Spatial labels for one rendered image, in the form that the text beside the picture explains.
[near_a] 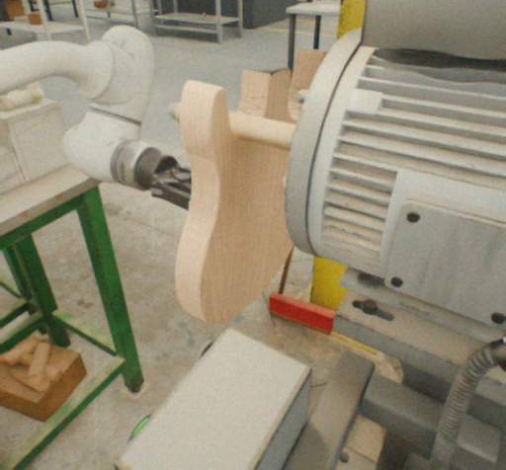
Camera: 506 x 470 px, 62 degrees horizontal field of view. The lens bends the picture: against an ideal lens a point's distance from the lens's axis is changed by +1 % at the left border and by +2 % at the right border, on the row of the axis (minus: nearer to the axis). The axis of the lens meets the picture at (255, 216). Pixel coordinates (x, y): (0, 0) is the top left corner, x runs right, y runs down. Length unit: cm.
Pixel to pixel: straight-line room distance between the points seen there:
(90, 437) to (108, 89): 127
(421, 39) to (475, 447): 38
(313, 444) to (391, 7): 39
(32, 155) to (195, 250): 73
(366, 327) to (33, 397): 144
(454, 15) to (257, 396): 34
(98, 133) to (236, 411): 60
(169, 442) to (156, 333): 160
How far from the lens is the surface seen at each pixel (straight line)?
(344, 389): 51
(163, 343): 193
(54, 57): 79
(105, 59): 82
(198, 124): 49
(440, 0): 36
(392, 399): 51
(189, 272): 58
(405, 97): 39
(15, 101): 120
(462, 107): 38
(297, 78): 74
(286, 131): 51
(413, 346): 46
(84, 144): 86
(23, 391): 179
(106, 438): 173
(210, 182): 53
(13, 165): 119
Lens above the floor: 145
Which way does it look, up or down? 33 degrees down
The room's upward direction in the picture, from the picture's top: straight up
